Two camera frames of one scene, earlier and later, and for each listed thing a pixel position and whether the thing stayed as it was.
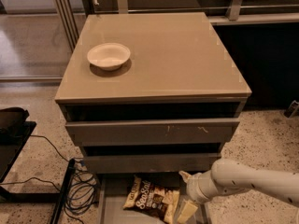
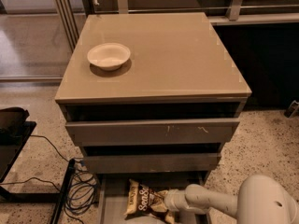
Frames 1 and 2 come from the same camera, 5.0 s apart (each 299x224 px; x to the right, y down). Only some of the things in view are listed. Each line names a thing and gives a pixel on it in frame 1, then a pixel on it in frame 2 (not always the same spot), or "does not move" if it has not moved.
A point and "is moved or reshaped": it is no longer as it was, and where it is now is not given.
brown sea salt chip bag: (161, 201) is moved or reshaped
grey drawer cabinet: (150, 92) does not move
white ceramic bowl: (109, 56) does not move
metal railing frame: (234, 16) does not move
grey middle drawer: (149, 162) does not move
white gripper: (195, 186) -> (175, 200)
